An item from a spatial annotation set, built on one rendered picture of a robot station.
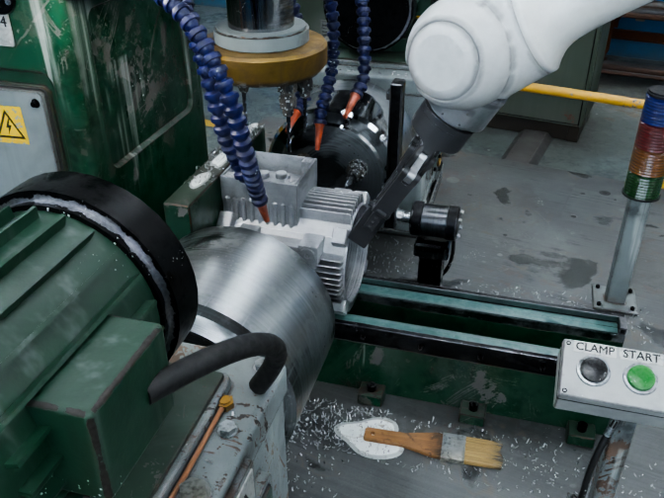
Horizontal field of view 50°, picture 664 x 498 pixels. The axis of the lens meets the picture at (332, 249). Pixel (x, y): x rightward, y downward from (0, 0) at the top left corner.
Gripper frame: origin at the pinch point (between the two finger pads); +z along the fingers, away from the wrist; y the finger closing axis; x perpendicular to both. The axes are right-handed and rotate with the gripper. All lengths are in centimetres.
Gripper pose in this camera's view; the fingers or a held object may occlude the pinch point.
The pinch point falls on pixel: (369, 223)
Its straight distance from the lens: 101.4
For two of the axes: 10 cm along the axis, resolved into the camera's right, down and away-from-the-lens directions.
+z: -4.8, 6.7, 5.7
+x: 8.3, 5.5, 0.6
